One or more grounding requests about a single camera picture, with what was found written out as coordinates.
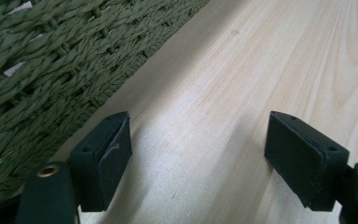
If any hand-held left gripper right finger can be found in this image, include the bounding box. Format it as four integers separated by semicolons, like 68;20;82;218
264;110;351;212

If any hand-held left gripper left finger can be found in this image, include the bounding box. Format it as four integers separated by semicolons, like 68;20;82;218
69;111;133;213

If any green woven basket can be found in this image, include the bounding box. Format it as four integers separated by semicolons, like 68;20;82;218
0;0;212;210

